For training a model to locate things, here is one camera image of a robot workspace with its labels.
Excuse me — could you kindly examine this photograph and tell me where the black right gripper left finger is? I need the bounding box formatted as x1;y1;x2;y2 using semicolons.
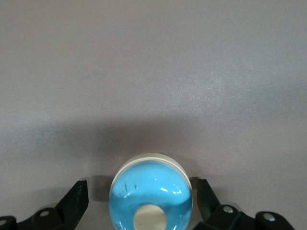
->
0;180;89;230

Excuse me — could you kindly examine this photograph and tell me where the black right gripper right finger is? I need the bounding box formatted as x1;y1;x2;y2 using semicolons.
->
195;178;295;230

